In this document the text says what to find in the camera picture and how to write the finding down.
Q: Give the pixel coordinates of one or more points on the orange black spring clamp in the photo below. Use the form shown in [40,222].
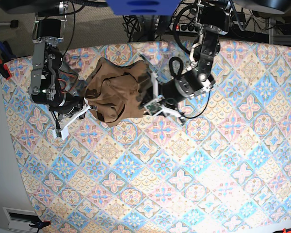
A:
[39,224]

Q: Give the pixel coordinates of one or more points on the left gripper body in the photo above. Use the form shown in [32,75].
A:
[165,96]

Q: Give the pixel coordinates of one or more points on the red black clamp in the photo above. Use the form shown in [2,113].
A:
[4,70]

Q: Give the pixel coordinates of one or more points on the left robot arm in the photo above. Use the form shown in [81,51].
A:
[187,82]

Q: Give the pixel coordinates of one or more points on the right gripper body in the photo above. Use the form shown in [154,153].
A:
[67,112]

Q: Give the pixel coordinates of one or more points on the black power strip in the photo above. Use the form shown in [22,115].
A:
[186,28]

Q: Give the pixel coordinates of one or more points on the red clamp bottom edge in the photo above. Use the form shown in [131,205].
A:
[285,230]

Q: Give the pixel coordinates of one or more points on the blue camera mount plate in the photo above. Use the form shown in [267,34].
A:
[143,7]

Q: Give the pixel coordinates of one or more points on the patterned tablecloth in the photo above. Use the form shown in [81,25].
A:
[226,169]

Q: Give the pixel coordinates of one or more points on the brown t-shirt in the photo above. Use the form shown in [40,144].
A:
[115,92]

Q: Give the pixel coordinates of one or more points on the black floor block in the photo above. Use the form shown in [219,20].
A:
[14,23]

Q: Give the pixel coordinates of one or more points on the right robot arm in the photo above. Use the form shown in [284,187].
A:
[46,87]

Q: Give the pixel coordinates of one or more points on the white floor vent box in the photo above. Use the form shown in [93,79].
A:
[19,220]

